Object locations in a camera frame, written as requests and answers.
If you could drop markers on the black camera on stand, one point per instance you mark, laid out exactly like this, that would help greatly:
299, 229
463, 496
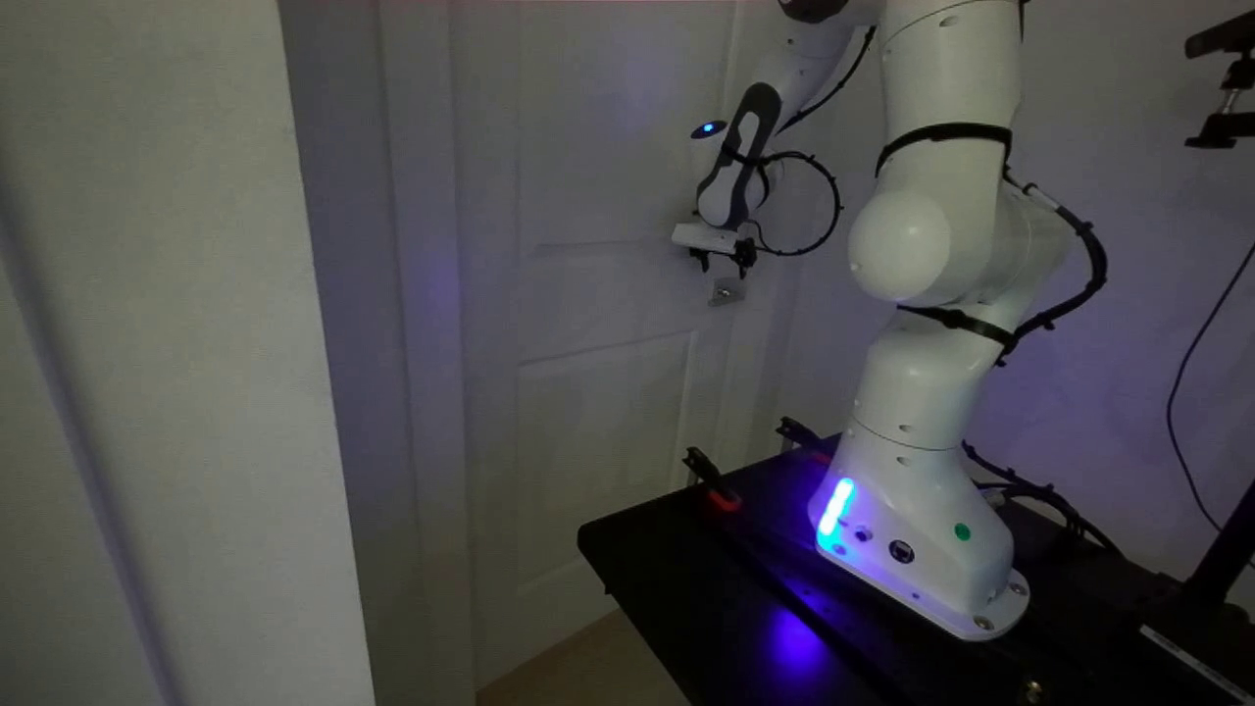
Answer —
1229, 79

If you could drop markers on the white panelled door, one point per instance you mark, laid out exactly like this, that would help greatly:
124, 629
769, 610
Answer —
590, 328

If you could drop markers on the black clamp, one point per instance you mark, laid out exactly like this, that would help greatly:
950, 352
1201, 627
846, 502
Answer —
807, 437

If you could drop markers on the black robot table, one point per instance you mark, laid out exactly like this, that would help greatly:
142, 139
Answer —
731, 615

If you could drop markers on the black stand pole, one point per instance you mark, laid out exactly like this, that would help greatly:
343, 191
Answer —
1222, 555

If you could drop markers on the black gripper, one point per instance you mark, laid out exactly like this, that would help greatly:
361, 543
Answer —
727, 260

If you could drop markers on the white door frame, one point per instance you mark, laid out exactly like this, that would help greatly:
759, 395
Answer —
377, 395

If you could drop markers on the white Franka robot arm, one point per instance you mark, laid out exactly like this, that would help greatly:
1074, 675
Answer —
934, 328

